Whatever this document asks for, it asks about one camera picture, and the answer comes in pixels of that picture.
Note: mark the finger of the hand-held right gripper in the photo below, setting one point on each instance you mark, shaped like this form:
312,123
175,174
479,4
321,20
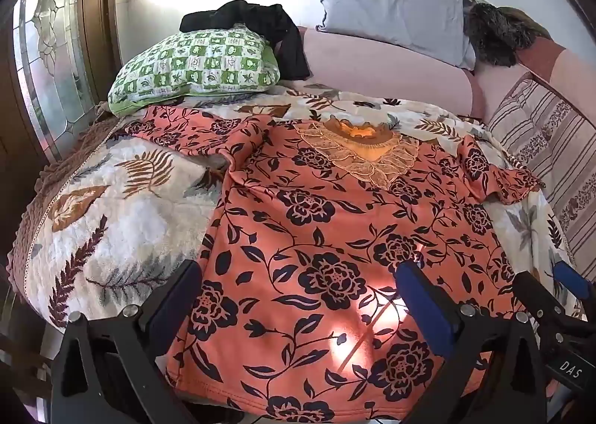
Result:
535,293
572,279

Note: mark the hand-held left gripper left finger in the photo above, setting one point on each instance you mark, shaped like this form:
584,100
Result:
177,296

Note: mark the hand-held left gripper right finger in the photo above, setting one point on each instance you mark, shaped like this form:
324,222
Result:
428,307

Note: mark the orange floral shirt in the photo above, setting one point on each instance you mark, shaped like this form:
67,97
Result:
302,242

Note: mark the leaf print fleece blanket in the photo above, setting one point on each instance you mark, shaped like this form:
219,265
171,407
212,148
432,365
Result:
130,228

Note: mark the striped brown sofa cover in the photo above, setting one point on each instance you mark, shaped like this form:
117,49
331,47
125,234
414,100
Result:
549,135

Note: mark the wooden chair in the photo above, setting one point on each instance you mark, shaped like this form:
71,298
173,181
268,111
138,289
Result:
23,368

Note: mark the brown quilted cover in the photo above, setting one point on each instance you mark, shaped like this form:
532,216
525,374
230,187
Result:
32,200

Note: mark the green checkered pillow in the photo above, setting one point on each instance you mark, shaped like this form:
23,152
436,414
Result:
195,65

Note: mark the dark furry cushion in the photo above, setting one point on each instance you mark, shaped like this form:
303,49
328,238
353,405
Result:
493,37

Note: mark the stained glass wooden door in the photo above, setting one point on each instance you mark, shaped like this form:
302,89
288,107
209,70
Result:
51,56

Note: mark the black garment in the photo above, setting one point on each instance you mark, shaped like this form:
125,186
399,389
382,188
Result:
260,16

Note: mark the grey pillow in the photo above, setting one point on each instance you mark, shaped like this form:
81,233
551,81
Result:
396,5

